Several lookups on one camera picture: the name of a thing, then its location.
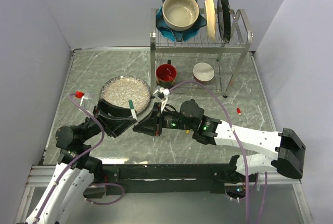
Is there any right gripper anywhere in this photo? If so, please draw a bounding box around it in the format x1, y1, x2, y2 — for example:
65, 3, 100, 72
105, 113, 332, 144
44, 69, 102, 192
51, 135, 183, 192
133, 102, 195, 136

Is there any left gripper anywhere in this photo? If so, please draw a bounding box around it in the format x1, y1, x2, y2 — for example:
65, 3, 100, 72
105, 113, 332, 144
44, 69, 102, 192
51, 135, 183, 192
79, 98, 137, 143

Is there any white pen green tip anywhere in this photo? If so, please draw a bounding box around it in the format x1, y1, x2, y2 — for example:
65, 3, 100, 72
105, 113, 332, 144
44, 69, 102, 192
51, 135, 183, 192
131, 108, 137, 120

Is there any green pen cap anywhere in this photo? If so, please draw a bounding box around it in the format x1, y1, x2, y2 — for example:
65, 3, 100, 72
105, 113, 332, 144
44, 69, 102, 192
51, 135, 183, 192
129, 99, 134, 109

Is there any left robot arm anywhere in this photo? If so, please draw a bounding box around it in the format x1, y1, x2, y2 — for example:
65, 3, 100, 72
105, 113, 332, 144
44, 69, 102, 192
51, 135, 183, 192
24, 99, 137, 223

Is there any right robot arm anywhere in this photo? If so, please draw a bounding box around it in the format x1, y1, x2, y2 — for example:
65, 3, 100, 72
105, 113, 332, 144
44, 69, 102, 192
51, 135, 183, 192
133, 99, 306, 181

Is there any speckled ceramic plate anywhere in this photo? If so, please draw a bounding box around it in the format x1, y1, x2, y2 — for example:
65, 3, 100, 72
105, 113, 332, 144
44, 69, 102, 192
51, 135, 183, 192
99, 75, 151, 114

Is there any black base bar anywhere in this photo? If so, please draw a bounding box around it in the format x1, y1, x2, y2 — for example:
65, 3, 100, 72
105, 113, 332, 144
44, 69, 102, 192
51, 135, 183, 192
103, 164, 245, 194

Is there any red and black mug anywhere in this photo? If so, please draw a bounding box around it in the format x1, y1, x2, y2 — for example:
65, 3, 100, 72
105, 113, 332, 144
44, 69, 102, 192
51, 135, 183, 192
156, 60, 177, 89

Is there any steel dish rack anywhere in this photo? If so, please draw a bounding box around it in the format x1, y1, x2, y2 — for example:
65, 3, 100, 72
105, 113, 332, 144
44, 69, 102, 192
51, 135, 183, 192
150, 8, 253, 98

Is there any small white bowl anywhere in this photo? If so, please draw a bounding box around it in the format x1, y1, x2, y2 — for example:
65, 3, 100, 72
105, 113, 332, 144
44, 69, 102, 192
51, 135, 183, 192
193, 63, 215, 83

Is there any blue flower-shaped bowl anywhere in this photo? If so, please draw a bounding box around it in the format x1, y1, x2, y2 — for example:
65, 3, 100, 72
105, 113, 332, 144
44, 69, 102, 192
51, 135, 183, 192
156, 0, 207, 42

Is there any beige ceramic bowl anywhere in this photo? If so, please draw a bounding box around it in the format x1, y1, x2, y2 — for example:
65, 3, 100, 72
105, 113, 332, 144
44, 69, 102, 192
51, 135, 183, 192
162, 0, 200, 31

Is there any cream plate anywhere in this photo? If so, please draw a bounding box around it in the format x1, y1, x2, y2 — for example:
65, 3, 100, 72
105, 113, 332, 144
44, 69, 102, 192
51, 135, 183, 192
204, 0, 216, 42

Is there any black plate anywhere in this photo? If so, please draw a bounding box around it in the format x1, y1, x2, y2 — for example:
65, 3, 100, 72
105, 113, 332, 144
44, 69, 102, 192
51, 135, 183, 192
217, 0, 231, 43

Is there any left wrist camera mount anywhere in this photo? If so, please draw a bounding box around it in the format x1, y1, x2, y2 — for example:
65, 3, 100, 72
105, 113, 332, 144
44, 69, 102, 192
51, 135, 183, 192
75, 91, 93, 112

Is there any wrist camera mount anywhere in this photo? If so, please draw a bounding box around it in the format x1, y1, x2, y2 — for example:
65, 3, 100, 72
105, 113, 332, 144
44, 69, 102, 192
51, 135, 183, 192
75, 91, 93, 112
153, 85, 170, 112

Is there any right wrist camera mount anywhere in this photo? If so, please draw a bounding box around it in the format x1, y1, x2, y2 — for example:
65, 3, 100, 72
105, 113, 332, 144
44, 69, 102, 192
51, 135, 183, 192
153, 85, 170, 112

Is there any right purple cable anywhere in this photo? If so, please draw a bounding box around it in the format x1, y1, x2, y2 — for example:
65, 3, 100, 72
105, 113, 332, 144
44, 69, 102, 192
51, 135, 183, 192
166, 80, 268, 224

